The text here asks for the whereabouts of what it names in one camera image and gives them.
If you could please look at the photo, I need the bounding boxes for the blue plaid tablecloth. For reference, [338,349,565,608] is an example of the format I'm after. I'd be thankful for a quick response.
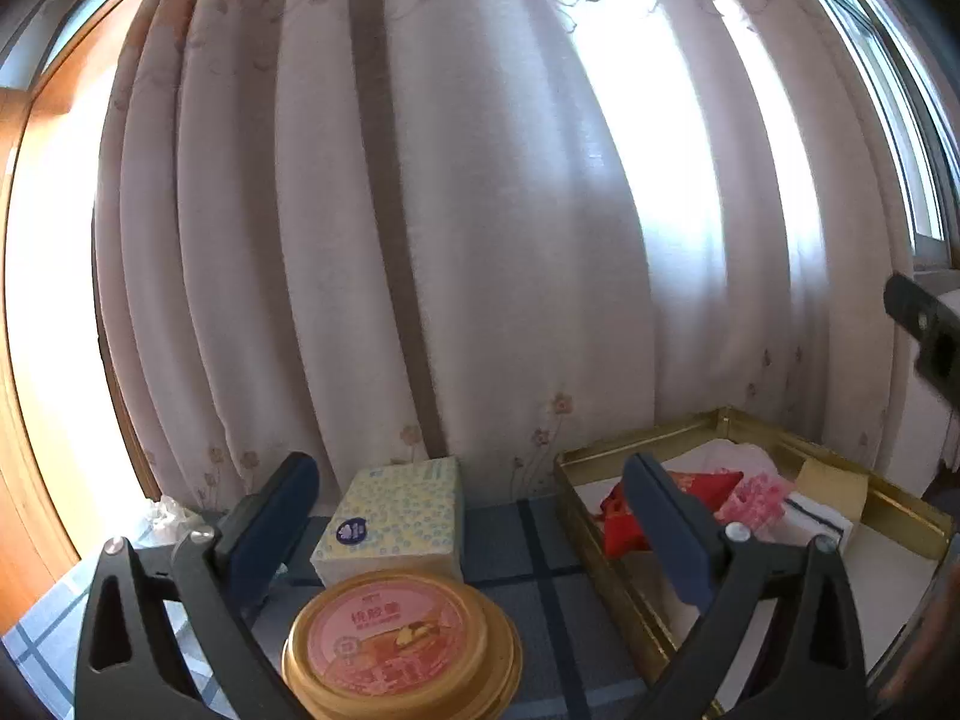
[2,497,646,718]

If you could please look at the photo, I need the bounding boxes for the yellow tissue pack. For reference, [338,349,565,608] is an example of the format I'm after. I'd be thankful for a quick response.
[311,457,464,587]

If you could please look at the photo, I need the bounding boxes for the yellow sponge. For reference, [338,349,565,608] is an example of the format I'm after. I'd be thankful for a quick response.
[794,458,869,523]

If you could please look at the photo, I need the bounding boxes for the pink floral curtain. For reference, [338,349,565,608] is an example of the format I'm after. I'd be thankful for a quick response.
[94,0,910,509]

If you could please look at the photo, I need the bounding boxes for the gold tray box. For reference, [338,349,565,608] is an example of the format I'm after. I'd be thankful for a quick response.
[556,408,958,718]

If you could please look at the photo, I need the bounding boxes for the window with metal frame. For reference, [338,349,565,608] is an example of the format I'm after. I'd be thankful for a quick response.
[817,0,958,273]

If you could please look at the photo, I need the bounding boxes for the pink flower cloth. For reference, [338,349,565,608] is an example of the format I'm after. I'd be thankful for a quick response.
[715,473,793,532]

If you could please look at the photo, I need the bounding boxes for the white melamine sponge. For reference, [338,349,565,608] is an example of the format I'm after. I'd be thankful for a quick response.
[775,493,856,551]

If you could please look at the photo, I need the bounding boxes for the red fabric pouch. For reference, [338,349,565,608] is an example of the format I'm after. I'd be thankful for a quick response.
[594,472,743,559]

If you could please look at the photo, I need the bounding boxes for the wooden door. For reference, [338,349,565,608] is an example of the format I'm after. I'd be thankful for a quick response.
[2,0,160,631]

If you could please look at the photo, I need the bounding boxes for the clear plastic wrapper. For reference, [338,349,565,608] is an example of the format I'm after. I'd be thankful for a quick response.
[143,496,203,546]

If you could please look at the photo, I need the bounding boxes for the round gold pink tin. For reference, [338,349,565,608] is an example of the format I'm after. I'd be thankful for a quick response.
[280,571,524,720]

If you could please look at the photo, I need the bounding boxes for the white towel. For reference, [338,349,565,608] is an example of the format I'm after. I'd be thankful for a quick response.
[574,439,779,515]

